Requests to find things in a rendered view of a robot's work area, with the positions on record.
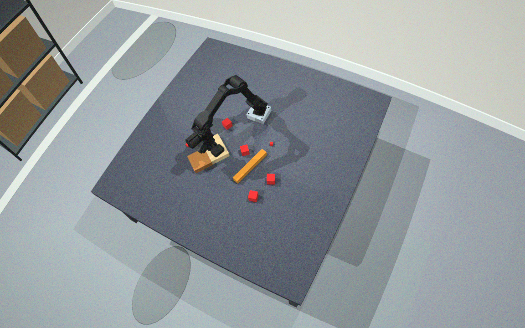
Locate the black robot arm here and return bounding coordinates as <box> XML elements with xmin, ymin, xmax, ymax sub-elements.
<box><xmin>185</xmin><ymin>75</ymin><xmax>268</xmax><ymax>153</ymax></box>

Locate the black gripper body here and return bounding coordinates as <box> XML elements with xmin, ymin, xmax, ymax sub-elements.
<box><xmin>202</xmin><ymin>134</ymin><xmax>224</xmax><ymax>157</ymax></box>

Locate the brown square block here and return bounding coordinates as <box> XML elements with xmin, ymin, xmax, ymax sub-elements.
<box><xmin>188</xmin><ymin>151</ymin><xmax>213</xmax><ymax>173</ymax></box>

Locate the orange long flat board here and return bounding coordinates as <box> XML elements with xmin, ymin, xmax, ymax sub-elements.
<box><xmin>233</xmin><ymin>149</ymin><xmax>267</xmax><ymax>183</ymax></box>

